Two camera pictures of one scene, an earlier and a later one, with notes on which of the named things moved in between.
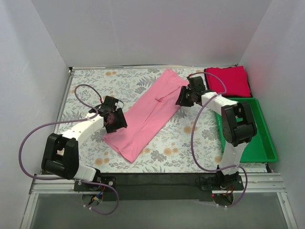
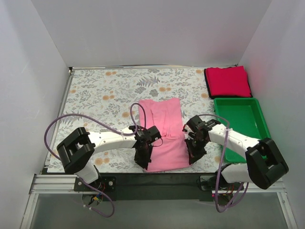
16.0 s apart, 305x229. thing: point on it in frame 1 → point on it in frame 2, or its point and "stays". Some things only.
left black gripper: (117, 119) → (142, 155)
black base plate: (160, 187) stays
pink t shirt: (146, 115) → (169, 152)
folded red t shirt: (235, 78) stays
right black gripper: (182, 97) → (194, 150)
